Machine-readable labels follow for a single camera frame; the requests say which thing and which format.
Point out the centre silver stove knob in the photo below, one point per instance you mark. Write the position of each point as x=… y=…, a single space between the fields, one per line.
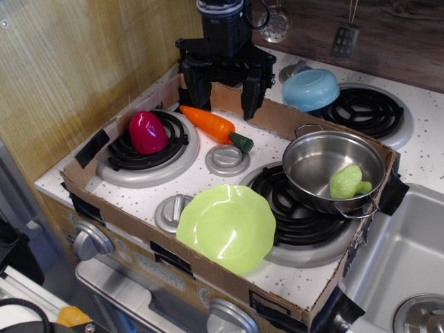
x=227 y=160

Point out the magenta toy eggplant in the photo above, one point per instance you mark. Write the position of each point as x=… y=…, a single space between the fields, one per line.
x=147 y=133

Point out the light green plastic plate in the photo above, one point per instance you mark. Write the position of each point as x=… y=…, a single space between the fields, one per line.
x=231 y=225

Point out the hanging metal spatula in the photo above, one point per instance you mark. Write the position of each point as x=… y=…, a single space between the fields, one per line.
x=346 y=36

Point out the light blue plastic bowl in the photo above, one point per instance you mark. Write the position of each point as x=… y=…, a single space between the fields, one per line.
x=310 y=90

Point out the front silver stove knob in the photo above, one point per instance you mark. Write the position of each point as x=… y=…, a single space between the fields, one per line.
x=168 y=213

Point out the cardboard fence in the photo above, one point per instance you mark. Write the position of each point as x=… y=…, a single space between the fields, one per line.
x=279 y=298

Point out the silver stove knob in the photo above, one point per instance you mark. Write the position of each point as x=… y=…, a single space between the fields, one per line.
x=168 y=213
x=227 y=160
x=292 y=70

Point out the hanging metal strainer ladle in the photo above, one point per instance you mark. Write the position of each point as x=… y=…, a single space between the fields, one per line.
x=276 y=23

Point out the black burner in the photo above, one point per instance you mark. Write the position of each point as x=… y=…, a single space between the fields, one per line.
x=372 y=111
x=120 y=165
x=304 y=238

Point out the silver oven door handle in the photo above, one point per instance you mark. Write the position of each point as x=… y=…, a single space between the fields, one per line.
x=129 y=305

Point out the oven dial knob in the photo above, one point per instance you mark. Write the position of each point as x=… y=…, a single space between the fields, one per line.
x=90 y=242
x=226 y=317

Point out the front left black burner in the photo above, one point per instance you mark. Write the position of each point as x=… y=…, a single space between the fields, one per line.
x=120 y=165

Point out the left oven dial knob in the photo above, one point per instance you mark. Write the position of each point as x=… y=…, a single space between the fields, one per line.
x=90 y=242

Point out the silver sink drain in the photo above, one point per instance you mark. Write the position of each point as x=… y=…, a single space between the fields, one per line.
x=420 y=313

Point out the back right black burner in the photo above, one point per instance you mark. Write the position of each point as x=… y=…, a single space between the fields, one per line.
x=372 y=111

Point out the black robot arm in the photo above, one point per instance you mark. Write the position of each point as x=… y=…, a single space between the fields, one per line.
x=217 y=7

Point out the front right black burner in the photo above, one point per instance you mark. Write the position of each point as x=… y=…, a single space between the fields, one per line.
x=304 y=238

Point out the steel sink basin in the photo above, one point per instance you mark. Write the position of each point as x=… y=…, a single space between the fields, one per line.
x=403 y=257

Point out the orange yellow cloth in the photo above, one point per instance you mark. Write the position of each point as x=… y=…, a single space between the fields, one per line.
x=71 y=316

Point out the orange toy carrot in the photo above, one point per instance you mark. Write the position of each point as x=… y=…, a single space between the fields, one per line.
x=217 y=128

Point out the stainless steel pan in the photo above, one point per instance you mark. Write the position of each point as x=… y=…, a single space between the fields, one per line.
x=311 y=160

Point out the right oven dial knob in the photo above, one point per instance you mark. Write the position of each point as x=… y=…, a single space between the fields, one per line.
x=226 y=317

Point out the green toy broccoli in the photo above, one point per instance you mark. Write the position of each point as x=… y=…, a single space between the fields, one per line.
x=347 y=183

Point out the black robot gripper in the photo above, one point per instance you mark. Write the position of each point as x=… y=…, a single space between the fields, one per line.
x=226 y=52

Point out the back silver stove knob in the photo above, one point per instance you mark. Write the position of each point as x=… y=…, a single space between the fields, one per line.
x=292 y=70

